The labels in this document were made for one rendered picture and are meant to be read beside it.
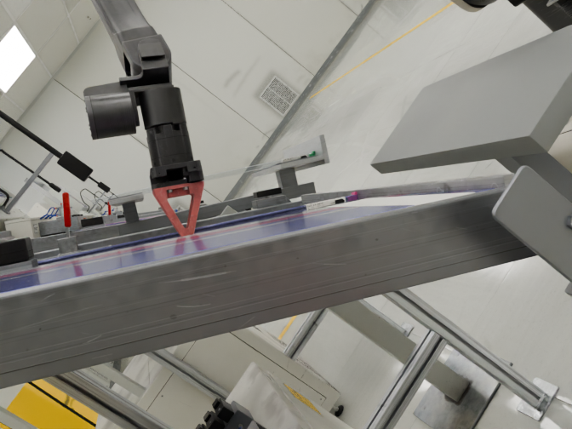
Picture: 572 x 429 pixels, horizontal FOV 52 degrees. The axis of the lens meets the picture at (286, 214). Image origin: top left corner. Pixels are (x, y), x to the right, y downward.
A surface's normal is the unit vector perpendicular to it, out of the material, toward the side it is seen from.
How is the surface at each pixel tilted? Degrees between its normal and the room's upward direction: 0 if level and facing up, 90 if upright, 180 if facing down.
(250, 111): 90
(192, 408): 90
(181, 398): 90
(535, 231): 90
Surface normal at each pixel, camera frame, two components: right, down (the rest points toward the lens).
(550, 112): 0.24, 0.01
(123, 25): 0.01, -0.69
